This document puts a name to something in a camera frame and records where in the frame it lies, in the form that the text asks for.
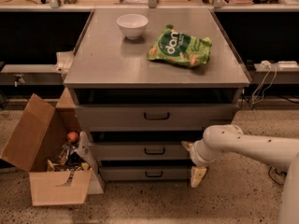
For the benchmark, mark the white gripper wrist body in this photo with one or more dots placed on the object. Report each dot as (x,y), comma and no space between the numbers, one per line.
(195,154)

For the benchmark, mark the grey drawer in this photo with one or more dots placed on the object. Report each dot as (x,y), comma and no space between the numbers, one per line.
(126,151)
(129,118)
(146,173)

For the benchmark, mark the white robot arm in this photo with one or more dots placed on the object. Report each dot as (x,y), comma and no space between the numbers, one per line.
(282,153)

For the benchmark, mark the grey top drawer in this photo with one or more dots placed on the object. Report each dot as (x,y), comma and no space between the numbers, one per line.
(129,118)

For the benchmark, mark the grey metal drawer cabinet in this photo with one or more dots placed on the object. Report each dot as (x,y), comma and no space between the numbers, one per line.
(110,69)

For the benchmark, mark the grey bottom drawer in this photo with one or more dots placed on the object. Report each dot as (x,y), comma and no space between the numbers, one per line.
(146,173)

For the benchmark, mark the green snack bag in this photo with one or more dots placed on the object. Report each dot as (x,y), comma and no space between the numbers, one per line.
(178,48)

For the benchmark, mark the orange round fruit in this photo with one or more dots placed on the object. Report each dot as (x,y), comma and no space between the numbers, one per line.
(72,137)

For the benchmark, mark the white power strip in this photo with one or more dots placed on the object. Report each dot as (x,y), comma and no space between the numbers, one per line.
(288,65)

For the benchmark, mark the white ceramic bowl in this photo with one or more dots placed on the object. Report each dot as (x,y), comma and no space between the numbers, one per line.
(132,26)

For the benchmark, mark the brown cardboard box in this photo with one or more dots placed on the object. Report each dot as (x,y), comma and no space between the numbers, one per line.
(37,136)

